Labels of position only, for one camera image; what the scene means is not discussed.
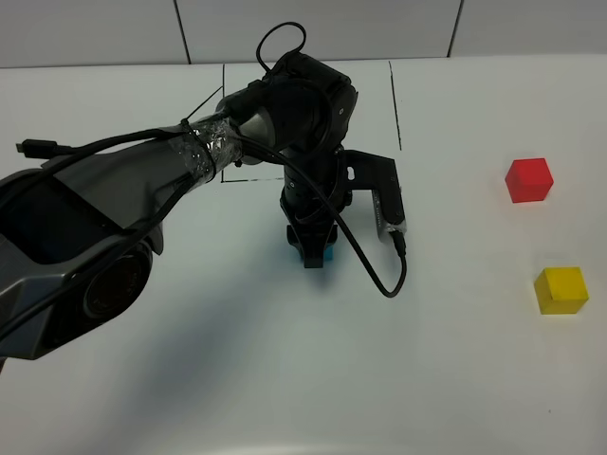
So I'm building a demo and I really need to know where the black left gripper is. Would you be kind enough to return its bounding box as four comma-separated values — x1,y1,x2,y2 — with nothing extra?
281,146,352,268

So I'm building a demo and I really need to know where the blue cube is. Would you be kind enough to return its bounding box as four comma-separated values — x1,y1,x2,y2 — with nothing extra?
323,245,334,263

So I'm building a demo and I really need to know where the red cube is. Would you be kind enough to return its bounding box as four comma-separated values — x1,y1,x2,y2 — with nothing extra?
505,157,554,204

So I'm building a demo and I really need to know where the yellow cube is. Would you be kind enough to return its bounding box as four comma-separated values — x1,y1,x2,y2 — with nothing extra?
534,267,589,315

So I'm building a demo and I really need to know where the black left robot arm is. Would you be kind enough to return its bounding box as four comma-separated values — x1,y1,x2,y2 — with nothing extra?
1,51,358,360

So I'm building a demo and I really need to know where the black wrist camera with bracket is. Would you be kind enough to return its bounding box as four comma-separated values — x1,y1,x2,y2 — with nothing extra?
342,150,407,240

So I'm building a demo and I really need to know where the black camera cable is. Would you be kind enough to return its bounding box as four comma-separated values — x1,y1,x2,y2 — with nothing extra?
0,21,409,342

